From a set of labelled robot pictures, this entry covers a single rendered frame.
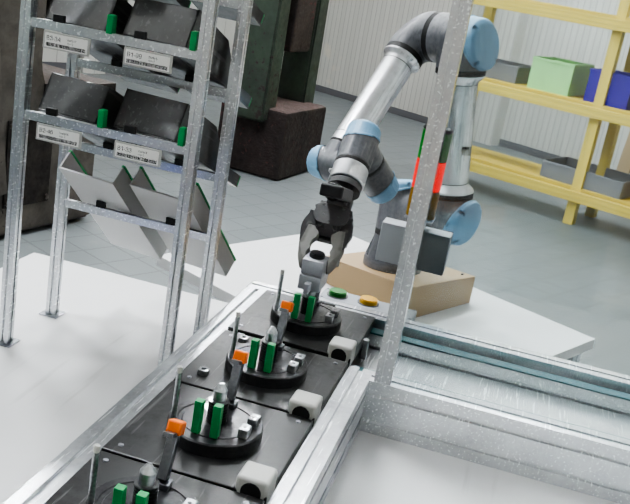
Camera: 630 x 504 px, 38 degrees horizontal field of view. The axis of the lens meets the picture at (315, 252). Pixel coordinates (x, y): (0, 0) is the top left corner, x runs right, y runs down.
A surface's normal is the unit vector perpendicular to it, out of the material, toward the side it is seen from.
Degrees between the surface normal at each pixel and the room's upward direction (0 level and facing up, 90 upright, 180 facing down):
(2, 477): 0
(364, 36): 90
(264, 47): 89
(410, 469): 0
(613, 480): 90
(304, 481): 0
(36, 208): 90
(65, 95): 65
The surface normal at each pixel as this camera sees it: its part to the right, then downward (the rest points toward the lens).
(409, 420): -0.26, 0.26
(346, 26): -0.68, 0.11
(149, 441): 0.17, -0.94
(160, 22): -0.31, -0.21
